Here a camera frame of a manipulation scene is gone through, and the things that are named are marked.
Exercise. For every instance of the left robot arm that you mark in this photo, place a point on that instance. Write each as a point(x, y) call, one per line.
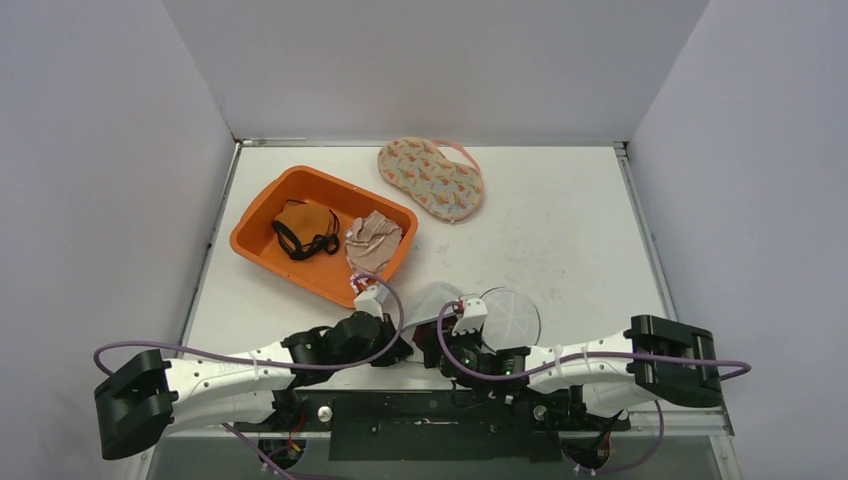
point(151, 396)

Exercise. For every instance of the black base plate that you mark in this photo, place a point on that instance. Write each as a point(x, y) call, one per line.
point(437, 425)

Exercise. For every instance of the floral padded bra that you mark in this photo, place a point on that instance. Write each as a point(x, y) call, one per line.
point(439, 175)

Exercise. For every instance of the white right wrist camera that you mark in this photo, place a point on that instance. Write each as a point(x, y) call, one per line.
point(471, 314)

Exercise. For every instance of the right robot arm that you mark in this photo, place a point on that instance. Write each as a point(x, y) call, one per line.
point(654, 359)

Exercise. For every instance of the dark red bra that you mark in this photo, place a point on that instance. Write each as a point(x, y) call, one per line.
point(417, 338)

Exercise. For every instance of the beige crumpled garment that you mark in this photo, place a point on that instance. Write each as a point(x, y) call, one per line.
point(371, 242)

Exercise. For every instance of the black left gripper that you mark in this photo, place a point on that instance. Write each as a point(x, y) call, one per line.
point(400, 351)

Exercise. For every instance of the orange plastic tub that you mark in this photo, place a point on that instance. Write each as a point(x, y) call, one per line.
point(296, 227)

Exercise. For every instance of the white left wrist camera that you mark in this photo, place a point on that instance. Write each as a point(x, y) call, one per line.
point(370, 301)

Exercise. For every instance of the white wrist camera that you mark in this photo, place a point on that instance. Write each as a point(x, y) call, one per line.
point(471, 314)
point(370, 301)

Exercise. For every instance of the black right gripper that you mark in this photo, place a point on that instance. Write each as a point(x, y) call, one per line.
point(435, 348)

